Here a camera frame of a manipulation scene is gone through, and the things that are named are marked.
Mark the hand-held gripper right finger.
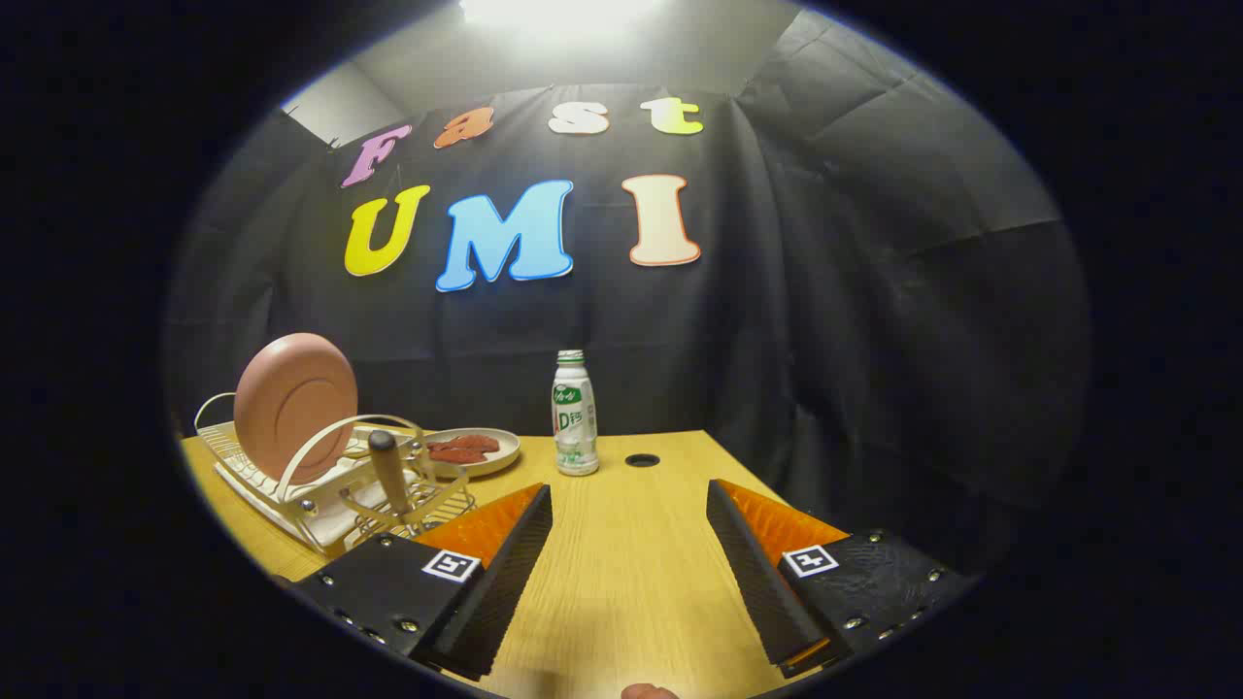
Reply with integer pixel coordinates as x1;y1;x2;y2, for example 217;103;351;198
706;479;977;679

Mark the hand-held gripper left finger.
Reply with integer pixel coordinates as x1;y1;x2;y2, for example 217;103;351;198
291;483;554;681

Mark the metal wire basket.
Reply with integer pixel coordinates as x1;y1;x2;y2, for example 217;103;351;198
342;464;478;541

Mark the wooden handled spoon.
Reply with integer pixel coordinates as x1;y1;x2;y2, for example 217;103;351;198
369;431;414;520

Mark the white wire dish rack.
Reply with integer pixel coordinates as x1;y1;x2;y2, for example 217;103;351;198
193;392;477;557

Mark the pink plate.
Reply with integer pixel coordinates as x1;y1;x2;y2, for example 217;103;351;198
233;333;358;483

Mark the beige plate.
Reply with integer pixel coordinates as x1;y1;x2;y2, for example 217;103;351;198
420;428;521;478

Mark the white green drink bottle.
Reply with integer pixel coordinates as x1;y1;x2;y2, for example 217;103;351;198
553;350;600;477

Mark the black backdrop cloth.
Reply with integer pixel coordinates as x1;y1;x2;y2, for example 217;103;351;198
165;10;1093;574

